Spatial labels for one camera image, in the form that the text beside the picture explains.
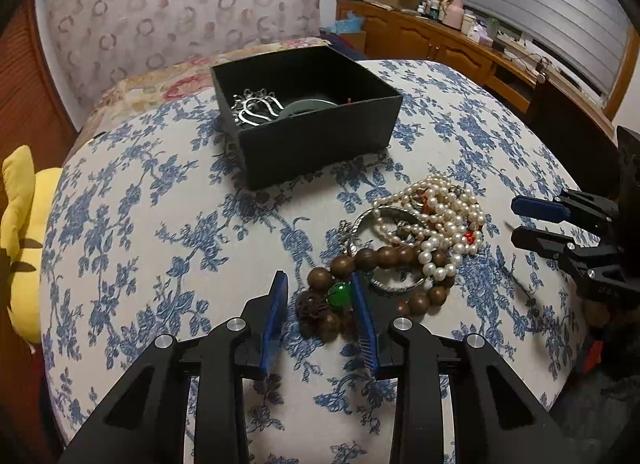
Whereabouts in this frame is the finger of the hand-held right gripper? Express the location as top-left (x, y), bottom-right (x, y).
top-left (511, 188), bottom-right (621, 236)
top-left (511, 225), bottom-right (626, 291)

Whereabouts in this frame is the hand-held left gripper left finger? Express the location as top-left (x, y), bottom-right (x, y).
top-left (60, 270), bottom-right (290, 464)

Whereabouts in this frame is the black jewelry box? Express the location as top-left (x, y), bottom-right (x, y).
top-left (210, 46), bottom-right (404, 191)

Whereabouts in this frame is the pale green jade bangle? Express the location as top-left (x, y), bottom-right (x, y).
top-left (272, 97), bottom-right (342, 120)

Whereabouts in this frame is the circle patterned curtain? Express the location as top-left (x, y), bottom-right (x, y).
top-left (35, 0), bottom-right (335, 110)

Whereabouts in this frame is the silver hair comb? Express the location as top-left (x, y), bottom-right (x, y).
top-left (229, 88), bottom-right (286, 129)

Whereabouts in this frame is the silver bangle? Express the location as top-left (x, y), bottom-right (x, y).
top-left (350, 207), bottom-right (427, 292)

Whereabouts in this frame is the white pearl necklace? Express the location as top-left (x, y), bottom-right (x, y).
top-left (372, 175), bottom-right (486, 281)

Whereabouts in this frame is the blue floral tablecloth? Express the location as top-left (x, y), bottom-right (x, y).
top-left (39, 59), bottom-right (596, 464)

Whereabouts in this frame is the brown slatted wardrobe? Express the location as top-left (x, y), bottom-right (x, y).
top-left (0, 0), bottom-right (78, 195)

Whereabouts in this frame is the pink thermos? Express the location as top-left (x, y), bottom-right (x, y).
top-left (442, 0), bottom-right (463, 29)

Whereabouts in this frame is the wooden cabinet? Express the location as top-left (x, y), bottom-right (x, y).
top-left (335, 0), bottom-right (618, 145)

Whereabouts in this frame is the dark blue blanket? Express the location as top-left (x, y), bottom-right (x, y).
top-left (320, 29), bottom-right (368, 62)

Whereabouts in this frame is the brown wooden bead bracelet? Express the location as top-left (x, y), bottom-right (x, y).
top-left (295, 245), bottom-right (456, 342)

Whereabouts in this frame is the yellow plush toy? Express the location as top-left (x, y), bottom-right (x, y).
top-left (0, 145), bottom-right (63, 345)

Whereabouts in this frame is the thin dark hairpin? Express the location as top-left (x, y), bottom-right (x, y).
top-left (499, 247), bottom-right (540, 306)

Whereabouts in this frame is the blue plastic bag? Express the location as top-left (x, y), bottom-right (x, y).
top-left (332, 14), bottom-right (368, 52)

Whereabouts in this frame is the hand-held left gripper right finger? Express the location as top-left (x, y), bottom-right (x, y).
top-left (348, 271), bottom-right (583, 464)

